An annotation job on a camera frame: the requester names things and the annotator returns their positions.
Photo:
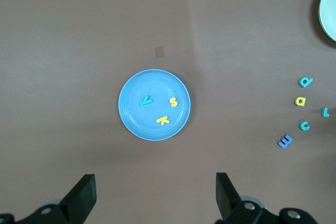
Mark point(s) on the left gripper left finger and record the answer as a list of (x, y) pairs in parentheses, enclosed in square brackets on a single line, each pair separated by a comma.
[(76, 203)]

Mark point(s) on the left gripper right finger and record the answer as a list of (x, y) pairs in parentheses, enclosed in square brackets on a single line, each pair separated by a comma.
[(231, 208)]

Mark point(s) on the yellow foam letter k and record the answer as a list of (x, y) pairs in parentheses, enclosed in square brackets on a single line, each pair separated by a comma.
[(163, 120)]

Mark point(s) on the yellow foam letter s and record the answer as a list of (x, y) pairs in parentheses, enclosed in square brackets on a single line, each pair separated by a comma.
[(173, 101)]

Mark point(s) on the teal foam letter y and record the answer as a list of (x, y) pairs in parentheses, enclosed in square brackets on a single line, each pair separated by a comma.
[(145, 100)]

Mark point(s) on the blue foam letter E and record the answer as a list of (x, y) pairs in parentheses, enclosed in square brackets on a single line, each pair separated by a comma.
[(284, 141)]

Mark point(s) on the blue round plate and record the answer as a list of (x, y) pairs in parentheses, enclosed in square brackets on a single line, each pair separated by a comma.
[(147, 127)]

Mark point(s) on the teal foam letter c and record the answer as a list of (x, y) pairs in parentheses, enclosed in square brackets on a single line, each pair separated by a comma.
[(301, 125)]

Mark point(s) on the yellow foam letter a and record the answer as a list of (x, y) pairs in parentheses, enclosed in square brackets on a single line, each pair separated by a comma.
[(298, 101)]

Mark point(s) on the teal foam letter l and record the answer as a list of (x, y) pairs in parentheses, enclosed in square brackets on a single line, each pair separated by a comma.
[(325, 113)]

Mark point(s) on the teal foam letter a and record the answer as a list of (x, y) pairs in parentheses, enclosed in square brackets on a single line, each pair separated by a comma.
[(302, 83)]

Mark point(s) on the brown square tape patch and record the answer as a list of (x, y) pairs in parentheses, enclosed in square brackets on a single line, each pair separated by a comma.
[(159, 52)]

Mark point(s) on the pale green round plate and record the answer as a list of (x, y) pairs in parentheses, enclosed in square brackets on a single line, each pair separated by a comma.
[(329, 11)]

